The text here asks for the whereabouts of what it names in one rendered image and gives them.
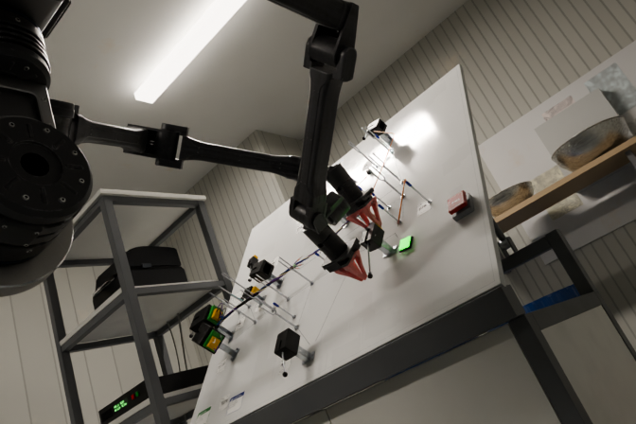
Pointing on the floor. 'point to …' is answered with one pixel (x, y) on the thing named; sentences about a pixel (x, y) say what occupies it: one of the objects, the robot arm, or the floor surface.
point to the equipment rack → (134, 294)
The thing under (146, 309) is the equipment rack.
